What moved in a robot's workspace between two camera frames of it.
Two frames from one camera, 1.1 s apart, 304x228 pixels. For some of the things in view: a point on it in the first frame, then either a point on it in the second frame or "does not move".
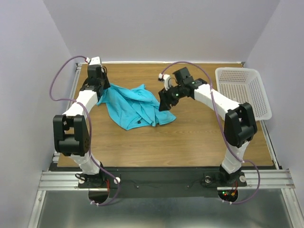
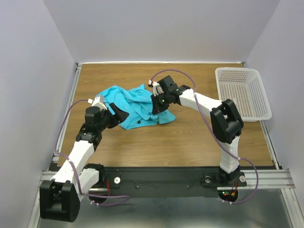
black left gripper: x=107 y=85 → x=119 y=116
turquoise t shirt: x=134 y=106 does not move
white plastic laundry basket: x=242 y=85 does not move
